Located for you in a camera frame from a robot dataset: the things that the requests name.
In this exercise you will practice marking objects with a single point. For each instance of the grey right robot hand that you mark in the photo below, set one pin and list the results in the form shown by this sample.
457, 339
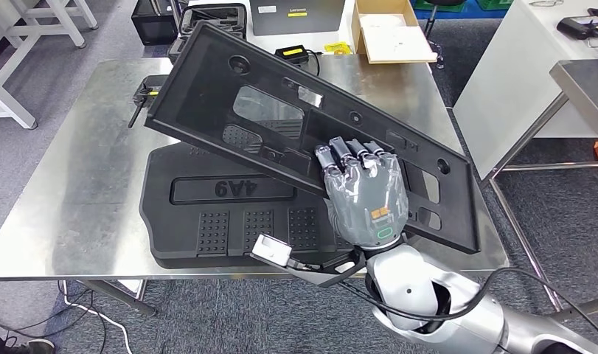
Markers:
367, 200

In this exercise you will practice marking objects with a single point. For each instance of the black plastic plate part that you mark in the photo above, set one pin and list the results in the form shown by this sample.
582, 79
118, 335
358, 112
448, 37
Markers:
201, 78

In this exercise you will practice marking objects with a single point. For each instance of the stainless steel workbench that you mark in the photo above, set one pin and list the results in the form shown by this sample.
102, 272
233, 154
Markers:
59, 195

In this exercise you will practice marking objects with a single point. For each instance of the large black floor mat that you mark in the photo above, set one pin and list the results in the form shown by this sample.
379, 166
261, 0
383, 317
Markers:
220, 229

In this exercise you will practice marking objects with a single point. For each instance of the open cardboard box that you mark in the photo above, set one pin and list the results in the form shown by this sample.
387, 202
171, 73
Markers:
391, 39

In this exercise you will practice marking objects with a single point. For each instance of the black power adapter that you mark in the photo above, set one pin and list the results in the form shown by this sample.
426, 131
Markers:
291, 51

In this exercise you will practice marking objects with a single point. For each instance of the white cabinet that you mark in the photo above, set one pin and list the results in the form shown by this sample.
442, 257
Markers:
513, 83

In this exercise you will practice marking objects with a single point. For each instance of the black office chair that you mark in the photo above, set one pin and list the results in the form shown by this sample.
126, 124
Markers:
429, 22

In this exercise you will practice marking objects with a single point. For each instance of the green plastic crate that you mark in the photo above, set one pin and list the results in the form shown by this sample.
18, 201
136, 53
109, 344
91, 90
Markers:
494, 5

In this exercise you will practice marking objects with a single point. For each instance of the black foam-lined case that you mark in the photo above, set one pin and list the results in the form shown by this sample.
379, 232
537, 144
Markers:
215, 14

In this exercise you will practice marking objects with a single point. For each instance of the black remote controller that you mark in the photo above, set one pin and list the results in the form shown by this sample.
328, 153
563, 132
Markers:
147, 90

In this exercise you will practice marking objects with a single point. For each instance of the stainless steel table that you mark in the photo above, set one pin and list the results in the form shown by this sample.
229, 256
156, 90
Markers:
587, 83

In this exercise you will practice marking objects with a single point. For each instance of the white power strip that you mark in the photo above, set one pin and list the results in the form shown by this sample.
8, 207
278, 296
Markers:
130, 286

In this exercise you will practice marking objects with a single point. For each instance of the black square box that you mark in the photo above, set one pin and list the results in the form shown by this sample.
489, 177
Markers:
154, 24

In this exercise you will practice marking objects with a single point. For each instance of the person's foot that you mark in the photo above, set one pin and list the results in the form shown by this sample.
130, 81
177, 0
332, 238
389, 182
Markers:
35, 347

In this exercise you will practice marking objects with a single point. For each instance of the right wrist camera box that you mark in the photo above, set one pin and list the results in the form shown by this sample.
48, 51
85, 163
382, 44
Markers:
272, 246

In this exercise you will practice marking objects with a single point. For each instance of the white frame table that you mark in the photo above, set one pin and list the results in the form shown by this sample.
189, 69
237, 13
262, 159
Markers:
10, 105

